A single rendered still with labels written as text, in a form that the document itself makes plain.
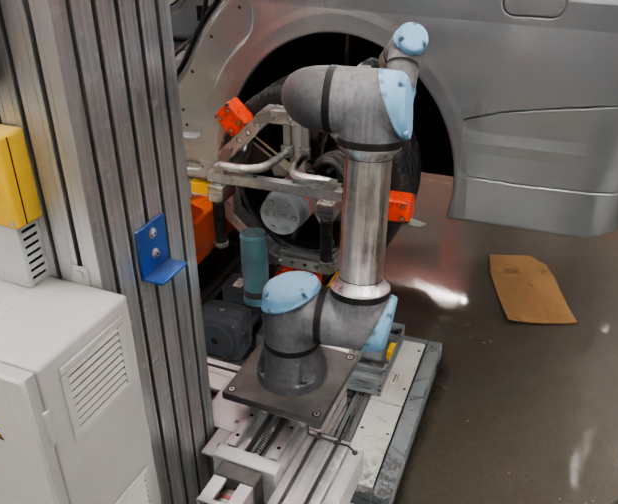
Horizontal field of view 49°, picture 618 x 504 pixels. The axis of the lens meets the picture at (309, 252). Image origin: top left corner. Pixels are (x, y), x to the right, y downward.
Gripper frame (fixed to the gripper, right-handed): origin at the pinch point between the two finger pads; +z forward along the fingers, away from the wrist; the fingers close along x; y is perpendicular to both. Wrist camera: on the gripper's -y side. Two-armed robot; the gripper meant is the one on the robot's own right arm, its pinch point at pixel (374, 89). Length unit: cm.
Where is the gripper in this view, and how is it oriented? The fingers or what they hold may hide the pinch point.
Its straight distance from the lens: 190.9
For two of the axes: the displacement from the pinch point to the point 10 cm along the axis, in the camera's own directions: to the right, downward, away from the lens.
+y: -7.2, 6.5, -2.4
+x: 6.6, 7.5, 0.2
